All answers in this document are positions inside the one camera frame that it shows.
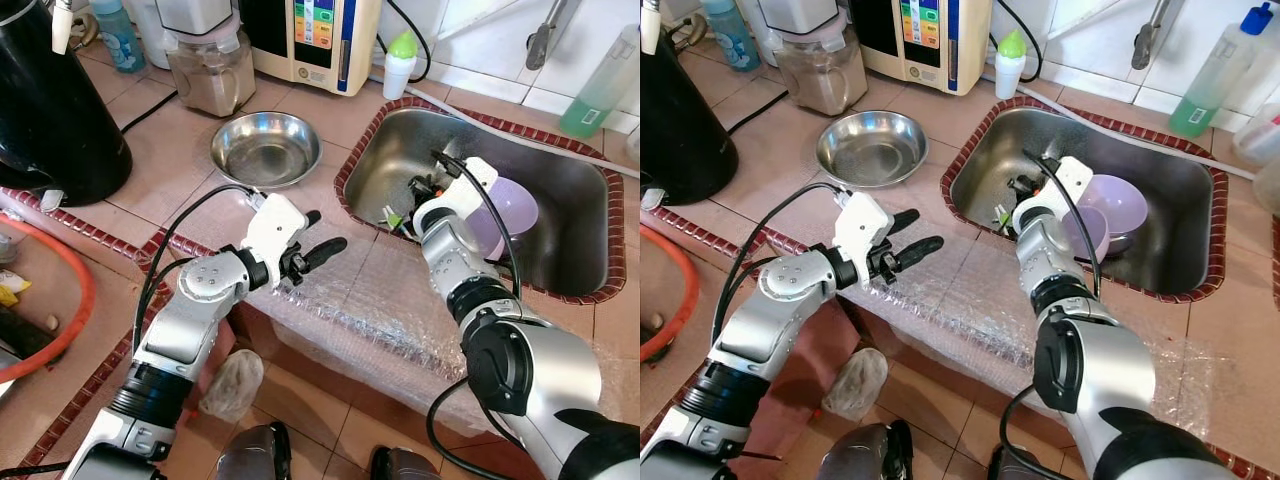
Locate clear bubble wrap sheet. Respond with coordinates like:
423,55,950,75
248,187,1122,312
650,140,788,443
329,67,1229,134
850,240,1216,441
240,240,641,441

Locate round steel dish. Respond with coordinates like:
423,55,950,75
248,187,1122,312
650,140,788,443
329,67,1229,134
816,110,929,189
210,110,323,191

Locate white bottle green cap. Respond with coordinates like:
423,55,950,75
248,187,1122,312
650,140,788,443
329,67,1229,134
383,30,419,101
994,29,1028,100

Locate crumpled clear plastic bag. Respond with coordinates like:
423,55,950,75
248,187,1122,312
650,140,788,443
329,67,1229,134
198,348,266,423
822,347,889,421

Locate cream water ionizer machine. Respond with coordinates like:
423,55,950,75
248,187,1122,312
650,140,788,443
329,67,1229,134
848,0,993,97
240,0,383,97

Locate stainless steel sink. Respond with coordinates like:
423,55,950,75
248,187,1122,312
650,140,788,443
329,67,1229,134
345,108,613,298
950,108,1216,296

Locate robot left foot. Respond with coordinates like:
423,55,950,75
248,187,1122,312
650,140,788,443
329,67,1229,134
215,420,293,480
818,420,913,480

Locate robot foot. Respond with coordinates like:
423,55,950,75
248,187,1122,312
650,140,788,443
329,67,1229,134
370,445,441,480
818,420,913,480
215,420,293,480
988,445,1046,480

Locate orange plastic basin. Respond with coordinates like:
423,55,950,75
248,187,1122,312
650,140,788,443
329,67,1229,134
640,225,698,363
0,215,97,384

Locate green soap bottle blue cap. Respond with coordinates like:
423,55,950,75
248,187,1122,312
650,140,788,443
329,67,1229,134
558,25,641,139
1168,3,1276,139

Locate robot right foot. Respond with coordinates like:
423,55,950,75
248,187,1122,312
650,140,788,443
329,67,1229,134
988,445,1046,480
370,445,441,480

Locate white plastic appliance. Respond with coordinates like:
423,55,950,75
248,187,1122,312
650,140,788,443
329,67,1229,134
128,0,239,69
745,0,841,51

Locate large black kettle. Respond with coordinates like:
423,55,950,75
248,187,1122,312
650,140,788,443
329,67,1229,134
0,0,133,208
640,30,739,208

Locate clear plastic container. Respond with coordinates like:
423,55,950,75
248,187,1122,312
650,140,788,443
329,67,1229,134
1232,100,1280,166

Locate teal plastic bottle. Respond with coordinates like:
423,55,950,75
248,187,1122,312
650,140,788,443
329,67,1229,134
90,0,146,74
700,0,761,73

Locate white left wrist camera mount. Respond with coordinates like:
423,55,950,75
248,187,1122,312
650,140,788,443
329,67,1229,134
243,192,310,266
840,192,899,266

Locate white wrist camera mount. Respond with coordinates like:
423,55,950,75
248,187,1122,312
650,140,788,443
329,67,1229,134
1040,156,1094,213
440,157,499,216
840,192,899,266
243,192,310,266

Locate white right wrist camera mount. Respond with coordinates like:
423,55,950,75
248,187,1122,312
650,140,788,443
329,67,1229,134
1040,156,1094,213
440,157,499,216

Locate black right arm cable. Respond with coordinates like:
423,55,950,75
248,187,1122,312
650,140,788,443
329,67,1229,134
1000,148,1106,480
427,150,524,480

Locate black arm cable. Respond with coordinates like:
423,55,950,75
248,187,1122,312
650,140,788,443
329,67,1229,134
427,150,524,480
712,182,851,346
132,183,263,351
1000,148,1106,480

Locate grey water hose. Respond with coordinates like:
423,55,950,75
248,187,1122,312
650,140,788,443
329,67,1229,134
1025,85,1256,181
415,85,641,179

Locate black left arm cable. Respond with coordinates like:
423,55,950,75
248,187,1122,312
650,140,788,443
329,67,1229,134
712,182,851,346
132,183,263,351

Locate black ionizer power cable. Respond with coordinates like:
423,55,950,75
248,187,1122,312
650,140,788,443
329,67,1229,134
378,0,433,83
990,0,1044,83

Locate steel faucet handle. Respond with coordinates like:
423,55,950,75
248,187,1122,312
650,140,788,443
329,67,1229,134
1132,0,1179,71
525,0,571,71

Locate black kettle power cord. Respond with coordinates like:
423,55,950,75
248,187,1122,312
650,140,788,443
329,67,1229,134
728,90,789,136
120,90,179,136

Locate chrome hose white nozzle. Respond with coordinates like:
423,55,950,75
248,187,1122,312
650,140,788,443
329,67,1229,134
50,0,74,56
640,0,664,56

